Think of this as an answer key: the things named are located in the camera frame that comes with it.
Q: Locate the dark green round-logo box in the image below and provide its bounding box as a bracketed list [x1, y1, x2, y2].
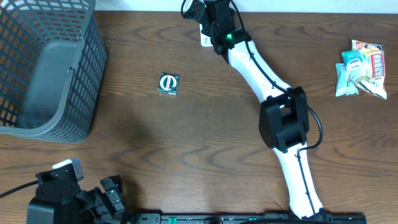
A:
[158, 73, 180, 95]

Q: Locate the teal wipes pack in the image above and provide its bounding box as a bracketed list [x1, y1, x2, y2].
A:
[335, 63, 359, 97]

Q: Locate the green tissue pack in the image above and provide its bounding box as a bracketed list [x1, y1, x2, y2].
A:
[341, 49, 366, 83]

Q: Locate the cream wet wipes pack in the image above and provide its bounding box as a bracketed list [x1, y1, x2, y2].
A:
[352, 40, 387, 100]

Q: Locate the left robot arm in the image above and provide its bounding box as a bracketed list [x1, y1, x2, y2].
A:
[27, 159, 136, 224]

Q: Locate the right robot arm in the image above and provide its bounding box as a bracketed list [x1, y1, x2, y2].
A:
[180, 0, 328, 223]

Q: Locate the white barcode scanner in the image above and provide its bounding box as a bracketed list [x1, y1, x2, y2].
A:
[200, 24, 213, 47]

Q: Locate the dark grey plastic mesh basket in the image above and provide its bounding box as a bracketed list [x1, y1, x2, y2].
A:
[1, 0, 107, 143]

